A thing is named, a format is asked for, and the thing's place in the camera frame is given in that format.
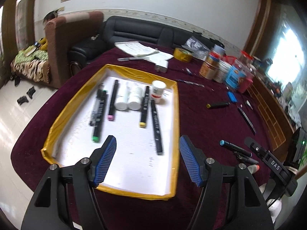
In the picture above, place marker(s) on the white plastic bottle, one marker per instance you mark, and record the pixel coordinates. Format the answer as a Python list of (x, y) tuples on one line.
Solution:
[(121, 98), (135, 98)]

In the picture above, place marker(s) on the green cloth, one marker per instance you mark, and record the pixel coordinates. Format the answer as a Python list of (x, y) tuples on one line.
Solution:
[(33, 54)]

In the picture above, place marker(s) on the blue-capped black pen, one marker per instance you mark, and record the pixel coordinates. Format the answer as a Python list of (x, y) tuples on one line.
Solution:
[(247, 119)]

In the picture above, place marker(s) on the light-blue-capped black marker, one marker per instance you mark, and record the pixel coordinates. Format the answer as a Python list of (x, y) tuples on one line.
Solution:
[(233, 147)]

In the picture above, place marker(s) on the white charger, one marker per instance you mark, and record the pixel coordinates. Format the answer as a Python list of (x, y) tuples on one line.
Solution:
[(162, 66)]

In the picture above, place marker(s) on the person's right hand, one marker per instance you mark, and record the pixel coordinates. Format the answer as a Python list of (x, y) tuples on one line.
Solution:
[(275, 208)]

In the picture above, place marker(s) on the white plastic jar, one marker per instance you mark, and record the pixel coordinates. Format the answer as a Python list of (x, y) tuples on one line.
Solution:
[(221, 71)]

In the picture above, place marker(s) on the wooden sideboard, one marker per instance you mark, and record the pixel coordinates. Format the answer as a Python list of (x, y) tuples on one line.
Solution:
[(271, 115)]

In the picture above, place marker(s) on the small blue trinket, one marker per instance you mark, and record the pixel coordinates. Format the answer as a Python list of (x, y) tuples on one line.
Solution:
[(188, 71)]

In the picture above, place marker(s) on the white paper notebook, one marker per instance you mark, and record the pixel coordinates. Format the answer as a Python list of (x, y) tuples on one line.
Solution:
[(144, 50)]

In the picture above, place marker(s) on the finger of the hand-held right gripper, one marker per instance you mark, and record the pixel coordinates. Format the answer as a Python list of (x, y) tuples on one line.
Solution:
[(257, 148)]

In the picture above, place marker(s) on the pink-capped black marker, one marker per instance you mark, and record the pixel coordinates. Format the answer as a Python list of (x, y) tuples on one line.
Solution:
[(113, 98)]

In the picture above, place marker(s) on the yellow-capped black marker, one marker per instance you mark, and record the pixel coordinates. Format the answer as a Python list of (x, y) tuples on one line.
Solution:
[(144, 105)]

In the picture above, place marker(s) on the metal tweezers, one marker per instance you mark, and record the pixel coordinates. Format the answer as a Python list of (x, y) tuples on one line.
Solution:
[(249, 104)]

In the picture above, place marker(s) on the olive-capped black marker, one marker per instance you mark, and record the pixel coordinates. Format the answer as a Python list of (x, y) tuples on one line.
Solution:
[(219, 105)]

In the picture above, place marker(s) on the brown armchair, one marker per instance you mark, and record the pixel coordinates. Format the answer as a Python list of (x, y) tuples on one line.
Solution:
[(69, 40)]

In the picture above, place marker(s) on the plain black marker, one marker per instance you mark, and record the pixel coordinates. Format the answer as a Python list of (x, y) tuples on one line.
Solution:
[(156, 127)]

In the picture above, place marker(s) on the clear plastic bag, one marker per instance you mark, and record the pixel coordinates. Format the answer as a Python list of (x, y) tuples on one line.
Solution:
[(196, 45)]

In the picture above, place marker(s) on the yellow taped cardboard tray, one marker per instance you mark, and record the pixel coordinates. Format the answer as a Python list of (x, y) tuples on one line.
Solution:
[(132, 148)]

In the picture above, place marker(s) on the orange-capped glue bottle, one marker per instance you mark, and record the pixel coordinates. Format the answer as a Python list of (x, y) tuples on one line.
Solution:
[(255, 168)]

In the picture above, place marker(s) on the orange label jar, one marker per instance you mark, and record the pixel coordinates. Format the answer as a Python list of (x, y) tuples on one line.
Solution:
[(208, 68)]

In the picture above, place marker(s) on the printed blanket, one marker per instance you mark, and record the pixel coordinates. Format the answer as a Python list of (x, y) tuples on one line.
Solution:
[(31, 69)]

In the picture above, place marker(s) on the grey tape roll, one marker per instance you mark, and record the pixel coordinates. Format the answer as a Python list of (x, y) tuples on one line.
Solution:
[(218, 48)]

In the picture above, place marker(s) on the clear jar with blue label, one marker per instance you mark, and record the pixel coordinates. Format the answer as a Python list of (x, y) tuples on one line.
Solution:
[(237, 76)]

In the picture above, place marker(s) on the clear gel pen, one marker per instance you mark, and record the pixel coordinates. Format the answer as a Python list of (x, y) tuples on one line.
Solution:
[(96, 105)]

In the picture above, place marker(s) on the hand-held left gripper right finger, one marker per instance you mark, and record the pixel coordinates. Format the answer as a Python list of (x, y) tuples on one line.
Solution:
[(190, 160)]

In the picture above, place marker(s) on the stacked tape rolls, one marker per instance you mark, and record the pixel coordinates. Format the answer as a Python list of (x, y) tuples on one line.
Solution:
[(213, 55)]

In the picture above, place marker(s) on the yellow tape roll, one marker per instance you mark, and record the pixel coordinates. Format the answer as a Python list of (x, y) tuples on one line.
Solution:
[(182, 55)]

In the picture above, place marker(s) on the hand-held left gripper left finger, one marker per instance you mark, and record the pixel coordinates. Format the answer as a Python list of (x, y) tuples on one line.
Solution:
[(105, 163)]

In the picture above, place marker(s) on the green-capped black marker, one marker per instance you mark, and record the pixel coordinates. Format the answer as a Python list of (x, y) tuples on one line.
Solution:
[(100, 117)]

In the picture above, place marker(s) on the white bottle with red label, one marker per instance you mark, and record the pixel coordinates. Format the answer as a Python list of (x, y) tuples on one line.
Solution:
[(157, 89)]

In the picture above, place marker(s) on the black leather sofa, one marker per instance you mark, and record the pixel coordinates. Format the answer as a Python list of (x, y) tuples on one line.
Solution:
[(134, 31)]

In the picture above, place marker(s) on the pink knitted cup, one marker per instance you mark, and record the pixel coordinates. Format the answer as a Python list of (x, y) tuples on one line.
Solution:
[(247, 83)]

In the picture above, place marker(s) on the wooden glass door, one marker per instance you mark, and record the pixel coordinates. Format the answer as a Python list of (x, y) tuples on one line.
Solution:
[(14, 24)]

